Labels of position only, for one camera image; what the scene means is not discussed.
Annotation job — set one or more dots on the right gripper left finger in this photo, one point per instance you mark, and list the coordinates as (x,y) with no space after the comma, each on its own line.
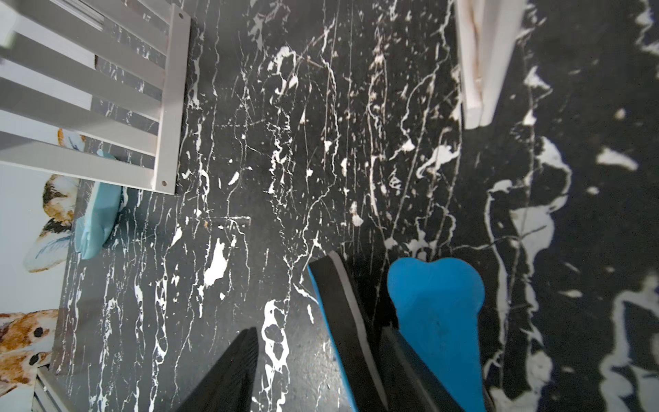
(228,385)

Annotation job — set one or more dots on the teal dustpan with brush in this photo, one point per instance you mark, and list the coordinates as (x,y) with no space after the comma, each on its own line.
(93,229)

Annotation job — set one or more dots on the white wooden shelf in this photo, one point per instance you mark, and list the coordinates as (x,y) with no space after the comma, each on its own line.
(110,79)

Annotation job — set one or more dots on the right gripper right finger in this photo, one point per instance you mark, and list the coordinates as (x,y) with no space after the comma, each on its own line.
(409,384)

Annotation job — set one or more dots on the blue eraser top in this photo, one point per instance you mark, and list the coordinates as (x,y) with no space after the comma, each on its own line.
(349,333)
(437,306)

